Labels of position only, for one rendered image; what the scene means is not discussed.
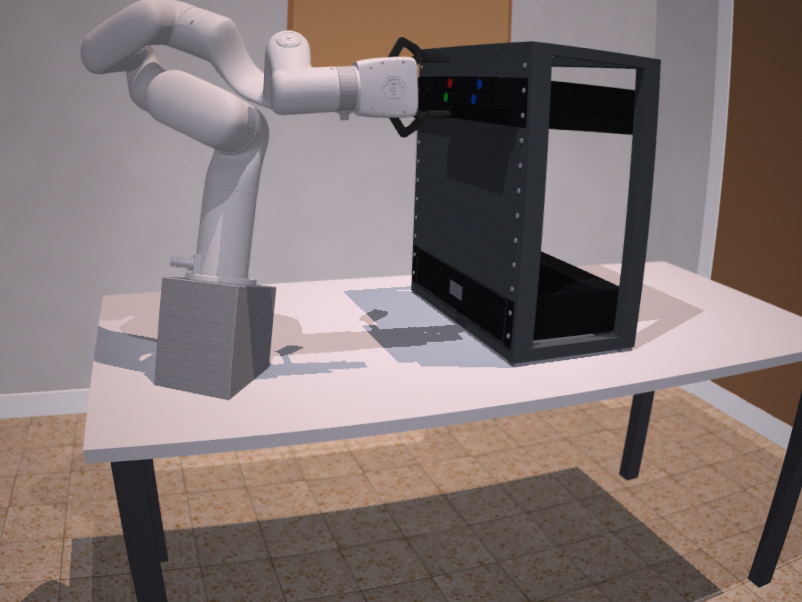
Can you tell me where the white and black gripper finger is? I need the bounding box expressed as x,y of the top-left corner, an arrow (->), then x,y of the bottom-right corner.
389,109 -> 451,138
388,37 -> 450,65

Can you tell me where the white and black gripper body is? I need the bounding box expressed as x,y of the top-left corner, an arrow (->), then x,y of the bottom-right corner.
352,57 -> 418,118

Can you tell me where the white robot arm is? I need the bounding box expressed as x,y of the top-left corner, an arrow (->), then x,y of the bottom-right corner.
81,0 -> 358,285

